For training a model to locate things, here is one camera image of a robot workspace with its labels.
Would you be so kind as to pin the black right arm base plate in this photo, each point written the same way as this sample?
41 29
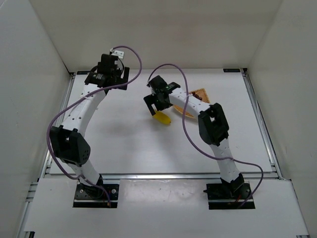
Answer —
220 198

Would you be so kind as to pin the dark red fake grapes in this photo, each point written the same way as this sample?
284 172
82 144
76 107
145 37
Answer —
194 94

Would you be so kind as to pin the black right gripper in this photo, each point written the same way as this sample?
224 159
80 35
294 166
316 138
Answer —
153 99

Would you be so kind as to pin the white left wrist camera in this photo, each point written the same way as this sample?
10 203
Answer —
118 53

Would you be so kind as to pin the aluminium table frame rail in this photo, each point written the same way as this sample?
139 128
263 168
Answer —
162 178

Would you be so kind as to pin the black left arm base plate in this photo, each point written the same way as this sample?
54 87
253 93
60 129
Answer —
92 197

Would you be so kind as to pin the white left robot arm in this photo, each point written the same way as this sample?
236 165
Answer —
66 142

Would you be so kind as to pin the yellow fake banana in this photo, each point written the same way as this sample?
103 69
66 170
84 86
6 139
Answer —
162 118

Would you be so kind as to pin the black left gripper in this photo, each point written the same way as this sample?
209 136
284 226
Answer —
121 81

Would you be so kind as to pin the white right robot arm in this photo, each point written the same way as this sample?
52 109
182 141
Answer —
212 124

